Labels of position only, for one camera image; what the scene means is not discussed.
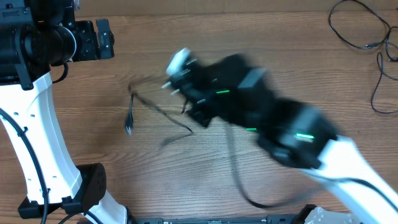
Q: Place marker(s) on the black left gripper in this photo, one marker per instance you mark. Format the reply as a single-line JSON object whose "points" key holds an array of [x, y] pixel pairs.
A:
{"points": [[90, 50]]}

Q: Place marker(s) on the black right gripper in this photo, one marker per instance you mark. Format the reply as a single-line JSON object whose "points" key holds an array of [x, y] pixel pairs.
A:
{"points": [[202, 114]]}

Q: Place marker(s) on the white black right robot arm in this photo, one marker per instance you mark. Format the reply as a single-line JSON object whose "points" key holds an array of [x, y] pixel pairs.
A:
{"points": [[293, 133]]}

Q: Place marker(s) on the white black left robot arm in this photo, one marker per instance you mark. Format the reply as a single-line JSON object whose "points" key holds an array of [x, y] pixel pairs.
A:
{"points": [[36, 36]]}

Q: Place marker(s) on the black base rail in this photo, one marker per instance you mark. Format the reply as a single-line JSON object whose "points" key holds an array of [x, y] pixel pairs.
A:
{"points": [[269, 219]]}

